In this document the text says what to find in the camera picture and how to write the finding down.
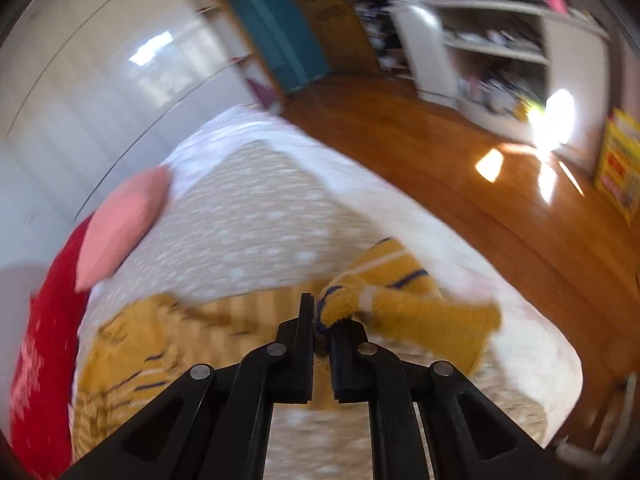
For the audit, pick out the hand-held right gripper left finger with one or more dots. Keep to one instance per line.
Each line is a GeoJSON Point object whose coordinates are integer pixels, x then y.
{"type": "Point", "coordinates": [305, 345]}

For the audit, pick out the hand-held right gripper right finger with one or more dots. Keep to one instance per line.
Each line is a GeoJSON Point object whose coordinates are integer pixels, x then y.
{"type": "Point", "coordinates": [346, 360]}

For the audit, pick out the yellow striped knit sweater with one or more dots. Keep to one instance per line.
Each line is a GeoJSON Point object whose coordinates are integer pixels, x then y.
{"type": "Point", "coordinates": [400, 305]}

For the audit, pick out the cluttered clothes rack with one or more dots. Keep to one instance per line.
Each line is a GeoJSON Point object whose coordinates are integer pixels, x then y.
{"type": "Point", "coordinates": [380, 20]}

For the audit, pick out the beige heart-print quilt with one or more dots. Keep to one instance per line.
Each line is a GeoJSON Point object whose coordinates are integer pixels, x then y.
{"type": "Point", "coordinates": [250, 230]}

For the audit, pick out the pink pillow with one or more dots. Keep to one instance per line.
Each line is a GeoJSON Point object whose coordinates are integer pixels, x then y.
{"type": "Point", "coordinates": [125, 225]}

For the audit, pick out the red embroidered pillow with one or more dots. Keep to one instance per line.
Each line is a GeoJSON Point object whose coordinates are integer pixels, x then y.
{"type": "Point", "coordinates": [45, 360]}

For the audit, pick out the white shelf desk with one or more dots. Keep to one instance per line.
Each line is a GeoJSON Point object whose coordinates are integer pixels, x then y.
{"type": "Point", "coordinates": [425, 55]}

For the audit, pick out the teal door curtain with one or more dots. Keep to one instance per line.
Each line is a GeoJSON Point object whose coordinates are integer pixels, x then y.
{"type": "Point", "coordinates": [275, 25]}

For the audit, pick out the wooden door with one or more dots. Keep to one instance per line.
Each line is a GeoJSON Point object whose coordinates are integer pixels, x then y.
{"type": "Point", "coordinates": [325, 15]}

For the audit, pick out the white glossy wardrobe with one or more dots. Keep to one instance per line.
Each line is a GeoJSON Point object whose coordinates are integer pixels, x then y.
{"type": "Point", "coordinates": [125, 60]}

